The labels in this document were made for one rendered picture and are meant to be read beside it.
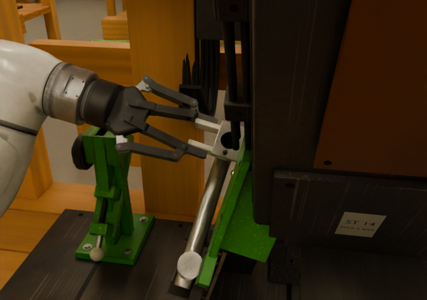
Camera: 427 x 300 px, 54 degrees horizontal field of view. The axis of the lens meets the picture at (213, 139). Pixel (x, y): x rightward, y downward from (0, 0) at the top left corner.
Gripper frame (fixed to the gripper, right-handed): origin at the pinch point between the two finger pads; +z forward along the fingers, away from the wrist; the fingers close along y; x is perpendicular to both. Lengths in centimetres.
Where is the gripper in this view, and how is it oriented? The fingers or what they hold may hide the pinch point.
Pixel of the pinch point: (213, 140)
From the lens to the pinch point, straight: 65.6
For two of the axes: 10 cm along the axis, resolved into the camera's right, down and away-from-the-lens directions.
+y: 3.0, -9.2, 2.6
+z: 9.5, 3.1, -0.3
